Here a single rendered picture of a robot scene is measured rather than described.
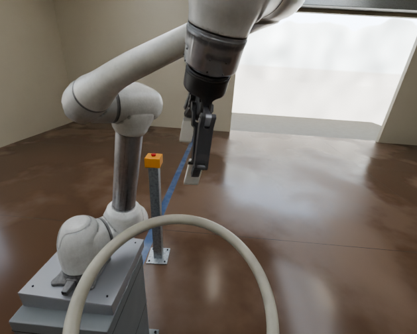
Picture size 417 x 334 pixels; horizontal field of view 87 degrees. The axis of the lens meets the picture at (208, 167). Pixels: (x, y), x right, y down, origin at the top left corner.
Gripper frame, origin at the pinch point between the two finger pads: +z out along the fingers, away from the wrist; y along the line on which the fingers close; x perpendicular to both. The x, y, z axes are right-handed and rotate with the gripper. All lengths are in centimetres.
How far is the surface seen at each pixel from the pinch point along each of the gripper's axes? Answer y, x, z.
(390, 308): 23, 193, 139
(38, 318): 10, -48, 83
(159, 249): -55, 7, 176
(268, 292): 23.4, 23.3, 25.0
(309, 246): -46, 170, 169
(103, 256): 11.2, -18.4, 25.1
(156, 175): -85, -1, 102
